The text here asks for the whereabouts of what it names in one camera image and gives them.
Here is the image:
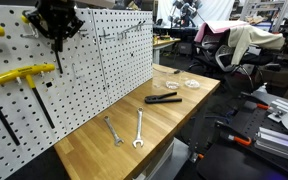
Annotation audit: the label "beige jacket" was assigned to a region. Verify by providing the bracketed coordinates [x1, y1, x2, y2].
[227, 24, 286, 66]

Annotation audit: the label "clear glass cup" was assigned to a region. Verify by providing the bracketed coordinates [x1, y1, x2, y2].
[151, 66, 182, 91]

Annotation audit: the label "medium yellow T-handle hex key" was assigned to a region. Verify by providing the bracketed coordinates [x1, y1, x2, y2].
[0, 63, 57, 130]

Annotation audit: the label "small silver combination wrench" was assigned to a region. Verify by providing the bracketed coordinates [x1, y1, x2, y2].
[103, 115, 125, 148]

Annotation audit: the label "black office chair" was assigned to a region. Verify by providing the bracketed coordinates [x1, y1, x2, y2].
[188, 29, 257, 86]

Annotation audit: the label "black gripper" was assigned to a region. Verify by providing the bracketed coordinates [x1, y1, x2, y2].
[24, 0, 85, 53]

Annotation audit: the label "silver metal block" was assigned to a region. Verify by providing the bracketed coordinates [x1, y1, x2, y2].
[267, 98, 288, 123]

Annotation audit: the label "white pegboard stand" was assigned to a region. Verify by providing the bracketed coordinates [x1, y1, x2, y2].
[0, 4, 154, 180]

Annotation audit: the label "background camera rig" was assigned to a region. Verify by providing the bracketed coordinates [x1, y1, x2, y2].
[168, 0, 202, 28]

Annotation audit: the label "metal pegboard hook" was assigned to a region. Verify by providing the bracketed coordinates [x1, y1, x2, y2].
[98, 28, 111, 40]

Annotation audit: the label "black orange clamp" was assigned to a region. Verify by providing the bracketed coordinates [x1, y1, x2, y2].
[216, 120, 253, 148]

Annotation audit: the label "large silver combination wrench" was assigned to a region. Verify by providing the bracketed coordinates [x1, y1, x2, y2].
[131, 106, 145, 150]

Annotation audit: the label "short yellow T-handle hex key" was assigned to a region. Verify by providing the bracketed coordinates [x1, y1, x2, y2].
[20, 14, 64, 75]

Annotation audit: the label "pink fabric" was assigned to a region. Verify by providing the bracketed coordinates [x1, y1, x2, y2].
[193, 20, 249, 43]

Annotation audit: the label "black perforated table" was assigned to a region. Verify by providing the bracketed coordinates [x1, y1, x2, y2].
[196, 92, 288, 180]

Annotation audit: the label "clear round lid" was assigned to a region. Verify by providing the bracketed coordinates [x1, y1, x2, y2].
[183, 78, 201, 90]

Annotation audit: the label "aluminium extrusion bars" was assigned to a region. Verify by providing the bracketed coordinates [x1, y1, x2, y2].
[253, 126, 288, 165]

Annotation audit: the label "black crimping pliers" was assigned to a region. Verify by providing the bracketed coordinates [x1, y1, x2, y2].
[144, 91, 183, 105]

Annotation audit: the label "metal multi-ring pegboard holder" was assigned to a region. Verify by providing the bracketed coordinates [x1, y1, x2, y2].
[116, 20, 147, 39]

